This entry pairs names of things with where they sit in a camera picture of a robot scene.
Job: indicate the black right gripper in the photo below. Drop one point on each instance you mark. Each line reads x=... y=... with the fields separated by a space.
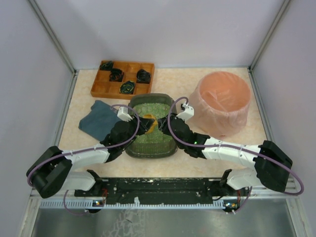
x=170 y=123

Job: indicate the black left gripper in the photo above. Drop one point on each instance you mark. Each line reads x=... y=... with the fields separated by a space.
x=138 y=124

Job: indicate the yellow litter scoop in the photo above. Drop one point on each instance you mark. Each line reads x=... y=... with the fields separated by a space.
x=153 y=123

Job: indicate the dark grey litter box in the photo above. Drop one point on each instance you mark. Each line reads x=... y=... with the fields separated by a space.
x=157 y=150

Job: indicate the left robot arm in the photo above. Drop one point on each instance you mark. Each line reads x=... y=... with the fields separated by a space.
x=57 y=170

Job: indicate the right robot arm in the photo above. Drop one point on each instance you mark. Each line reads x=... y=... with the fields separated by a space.
x=264 y=164

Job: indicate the green cat litter pellets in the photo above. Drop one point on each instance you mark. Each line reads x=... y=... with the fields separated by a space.
x=157 y=110

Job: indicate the black rolled sock front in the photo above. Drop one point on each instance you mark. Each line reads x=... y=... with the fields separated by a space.
x=127 y=87

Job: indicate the black rolled sock right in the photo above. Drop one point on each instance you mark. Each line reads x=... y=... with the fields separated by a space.
x=143 y=76

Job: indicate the dark teal folded cloth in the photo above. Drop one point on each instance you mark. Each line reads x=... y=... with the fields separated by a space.
x=99 y=122

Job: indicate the orange wooden divided tray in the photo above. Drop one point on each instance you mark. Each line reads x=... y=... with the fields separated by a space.
x=103 y=88

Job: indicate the black rolled sock middle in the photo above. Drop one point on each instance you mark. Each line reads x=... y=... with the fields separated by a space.
x=116 y=75

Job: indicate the orange bin with bag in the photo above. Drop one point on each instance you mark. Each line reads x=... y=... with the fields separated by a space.
x=221 y=102

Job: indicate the black rolled sock back-left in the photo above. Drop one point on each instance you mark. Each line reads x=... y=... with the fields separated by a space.
x=106 y=65

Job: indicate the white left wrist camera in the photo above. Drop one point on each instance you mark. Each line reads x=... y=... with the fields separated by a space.
x=123 y=114

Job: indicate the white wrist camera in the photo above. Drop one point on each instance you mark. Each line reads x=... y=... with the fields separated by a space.
x=123 y=114
x=186 y=113

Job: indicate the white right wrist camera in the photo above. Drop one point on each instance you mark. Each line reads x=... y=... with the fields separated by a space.
x=186 y=113

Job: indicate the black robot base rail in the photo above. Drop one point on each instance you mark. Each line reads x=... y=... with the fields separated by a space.
x=158 y=190

